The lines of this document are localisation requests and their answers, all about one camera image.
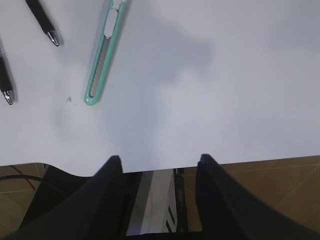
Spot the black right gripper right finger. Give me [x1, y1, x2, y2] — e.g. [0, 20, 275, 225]
[195, 154, 320, 240]

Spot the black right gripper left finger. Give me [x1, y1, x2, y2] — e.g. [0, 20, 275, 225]
[5, 156, 124, 240]

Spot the black middle pen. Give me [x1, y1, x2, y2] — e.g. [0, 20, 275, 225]
[0, 52, 14, 106]

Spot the black pen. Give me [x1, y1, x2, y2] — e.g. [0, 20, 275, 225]
[25, 0, 60, 47]
[0, 52, 14, 106]

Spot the teal utility knife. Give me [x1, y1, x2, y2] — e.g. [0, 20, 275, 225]
[84, 0, 127, 106]

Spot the black right pen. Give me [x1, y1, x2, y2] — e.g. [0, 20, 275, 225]
[25, 0, 60, 47]

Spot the white table leg frame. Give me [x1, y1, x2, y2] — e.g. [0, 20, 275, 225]
[126, 169, 178, 236]

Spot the black cable under table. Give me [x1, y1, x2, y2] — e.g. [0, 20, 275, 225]
[0, 174, 66, 196]

